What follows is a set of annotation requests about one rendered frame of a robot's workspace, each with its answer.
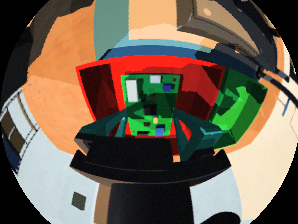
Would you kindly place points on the green bin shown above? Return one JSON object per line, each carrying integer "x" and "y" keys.
{"x": 236, "y": 108}

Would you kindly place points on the green circuit board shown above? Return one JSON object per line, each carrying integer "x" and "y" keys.
{"x": 150, "y": 100}

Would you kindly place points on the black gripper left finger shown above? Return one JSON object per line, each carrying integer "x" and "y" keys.
{"x": 103, "y": 126}

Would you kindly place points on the red open box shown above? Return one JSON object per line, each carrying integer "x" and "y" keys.
{"x": 199, "y": 85}

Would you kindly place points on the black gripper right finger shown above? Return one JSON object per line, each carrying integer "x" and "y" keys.
{"x": 203, "y": 134}

